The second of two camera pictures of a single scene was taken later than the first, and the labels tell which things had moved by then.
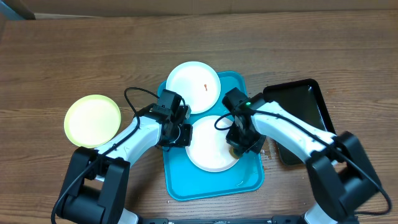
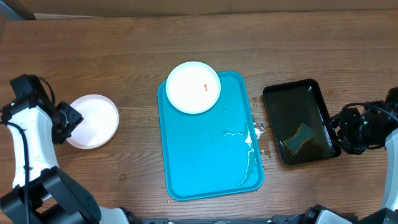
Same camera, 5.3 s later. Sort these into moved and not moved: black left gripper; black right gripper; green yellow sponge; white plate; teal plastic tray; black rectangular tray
Moved: green yellow sponge; black left gripper; white plate; black right gripper
Not moved: teal plastic tray; black rectangular tray
